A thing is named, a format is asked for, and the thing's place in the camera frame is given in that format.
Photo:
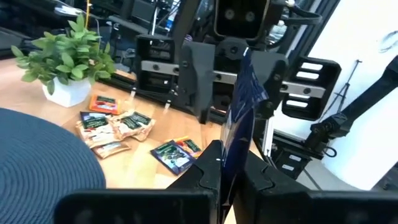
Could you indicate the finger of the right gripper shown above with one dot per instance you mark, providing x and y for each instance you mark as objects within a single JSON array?
[
  {"x": 273, "y": 71},
  {"x": 196, "y": 77}
]

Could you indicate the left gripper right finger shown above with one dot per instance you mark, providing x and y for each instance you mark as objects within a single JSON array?
[{"x": 258, "y": 180}]

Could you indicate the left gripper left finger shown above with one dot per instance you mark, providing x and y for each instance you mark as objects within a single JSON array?
[{"x": 208, "y": 168}]

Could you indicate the orange peach tea packet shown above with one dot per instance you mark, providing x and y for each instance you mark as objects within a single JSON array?
[
  {"x": 104, "y": 105},
  {"x": 190, "y": 144}
]

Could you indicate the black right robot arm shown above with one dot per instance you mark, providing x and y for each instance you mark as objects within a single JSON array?
[{"x": 186, "y": 28}]

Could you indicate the black desk leg bar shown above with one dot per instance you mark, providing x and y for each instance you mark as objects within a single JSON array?
[{"x": 357, "y": 104}]

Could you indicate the white panel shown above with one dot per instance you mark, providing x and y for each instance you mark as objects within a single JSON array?
[{"x": 357, "y": 46}]

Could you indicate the green plant white pot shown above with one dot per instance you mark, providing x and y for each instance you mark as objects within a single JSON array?
[{"x": 66, "y": 93}]

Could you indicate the black aluminium rig frame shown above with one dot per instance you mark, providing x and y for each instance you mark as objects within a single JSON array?
[{"x": 314, "y": 28}]

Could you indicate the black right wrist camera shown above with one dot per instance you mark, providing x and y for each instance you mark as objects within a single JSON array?
[{"x": 241, "y": 18}]

